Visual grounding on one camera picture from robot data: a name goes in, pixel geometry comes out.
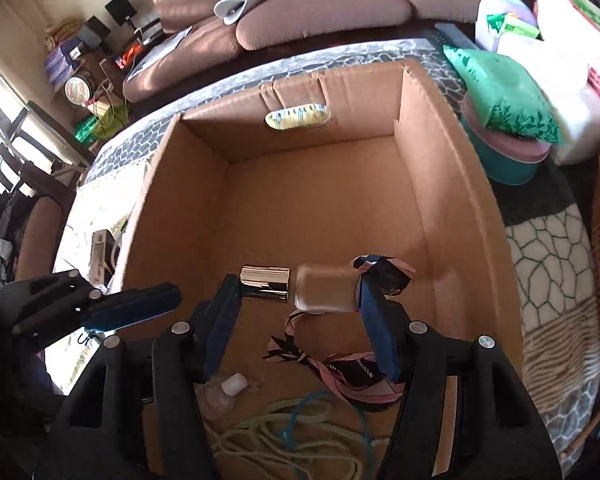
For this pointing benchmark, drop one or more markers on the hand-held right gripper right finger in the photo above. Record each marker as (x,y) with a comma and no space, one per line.
(377,332)

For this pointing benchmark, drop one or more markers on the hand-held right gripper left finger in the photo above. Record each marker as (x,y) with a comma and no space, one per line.
(219,327)

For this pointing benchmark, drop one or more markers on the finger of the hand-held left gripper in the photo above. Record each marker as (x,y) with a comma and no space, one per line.
(130,306)

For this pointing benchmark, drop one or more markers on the large cardboard box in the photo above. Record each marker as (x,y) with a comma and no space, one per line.
(305,200)

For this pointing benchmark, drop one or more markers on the pink black ribbon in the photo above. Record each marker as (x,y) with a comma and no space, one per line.
(360,372)

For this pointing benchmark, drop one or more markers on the small beige box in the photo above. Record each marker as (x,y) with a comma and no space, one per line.
(101,255)

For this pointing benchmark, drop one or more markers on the clear plastic bottle white cap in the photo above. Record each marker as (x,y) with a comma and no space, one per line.
(231,385)

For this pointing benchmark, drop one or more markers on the yellow checked cloth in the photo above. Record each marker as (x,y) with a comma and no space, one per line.
(100,195)

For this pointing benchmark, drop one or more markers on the pile of folded clothes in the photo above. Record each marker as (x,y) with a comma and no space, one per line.
(2,240)

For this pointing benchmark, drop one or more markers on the green bag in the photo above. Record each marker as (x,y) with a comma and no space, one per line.
(105,122)

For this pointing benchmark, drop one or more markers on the dark wooden chair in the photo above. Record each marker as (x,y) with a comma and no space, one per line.
(35,135)

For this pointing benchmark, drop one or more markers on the teal round tin pink lid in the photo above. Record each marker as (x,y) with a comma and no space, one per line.
(505,167)

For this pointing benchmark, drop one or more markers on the round biscuit tin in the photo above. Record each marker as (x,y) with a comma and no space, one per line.
(78,89)

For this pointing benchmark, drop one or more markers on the dark wooden side table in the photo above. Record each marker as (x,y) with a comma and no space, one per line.
(105,67)

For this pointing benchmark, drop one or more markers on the purple boxes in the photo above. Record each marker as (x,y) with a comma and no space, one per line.
(62,62)

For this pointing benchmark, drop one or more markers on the printed papers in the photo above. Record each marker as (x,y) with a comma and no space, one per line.
(157,52)

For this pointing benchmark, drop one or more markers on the green leaf-print packet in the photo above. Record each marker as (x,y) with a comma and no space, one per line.
(505,95)

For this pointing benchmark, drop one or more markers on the black speaker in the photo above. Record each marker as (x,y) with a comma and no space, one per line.
(97,34)
(119,8)

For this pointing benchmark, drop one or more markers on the white tissue pack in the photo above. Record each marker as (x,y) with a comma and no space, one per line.
(575,120)

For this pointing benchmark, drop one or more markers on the grey notebook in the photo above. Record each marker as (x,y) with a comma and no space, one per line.
(455,35)

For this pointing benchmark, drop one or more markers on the white neck massager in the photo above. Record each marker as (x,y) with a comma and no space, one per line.
(237,5)

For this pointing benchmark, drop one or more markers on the brown sofa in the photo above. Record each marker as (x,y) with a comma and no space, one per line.
(320,5)

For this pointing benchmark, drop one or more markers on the white plastic container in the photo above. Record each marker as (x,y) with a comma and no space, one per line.
(505,15)

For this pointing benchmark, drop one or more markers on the red white printed bag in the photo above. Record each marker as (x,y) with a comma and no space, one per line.
(590,25)

